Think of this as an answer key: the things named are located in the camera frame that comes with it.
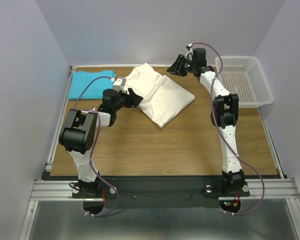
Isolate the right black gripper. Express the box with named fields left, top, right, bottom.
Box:
left=165, top=54, right=196, bottom=77

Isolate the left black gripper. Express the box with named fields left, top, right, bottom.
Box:
left=112, top=87, right=143, bottom=112

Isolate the white t-shirt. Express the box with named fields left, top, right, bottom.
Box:
left=124, top=63, right=195, bottom=128

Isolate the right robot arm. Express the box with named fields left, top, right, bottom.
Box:
left=167, top=45, right=245, bottom=195

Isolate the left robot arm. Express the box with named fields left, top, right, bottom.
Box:
left=58, top=88, right=144, bottom=197

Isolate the folded blue t-shirt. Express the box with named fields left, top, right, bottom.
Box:
left=68, top=70, right=118, bottom=101

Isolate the white plastic basket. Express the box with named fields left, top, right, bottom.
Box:
left=215, top=56, right=274, bottom=108

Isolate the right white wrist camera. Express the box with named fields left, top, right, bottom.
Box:
left=185, top=43, right=193, bottom=61

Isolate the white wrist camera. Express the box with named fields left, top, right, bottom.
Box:
left=185, top=43, right=193, bottom=61
left=110, top=77, right=127, bottom=94

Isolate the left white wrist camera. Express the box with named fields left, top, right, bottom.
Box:
left=110, top=77, right=127, bottom=94

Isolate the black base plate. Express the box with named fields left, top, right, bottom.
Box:
left=72, top=175, right=250, bottom=209

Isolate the aluminium frame rail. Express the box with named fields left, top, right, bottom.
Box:
left=21, top=75, right=299, bottom=240

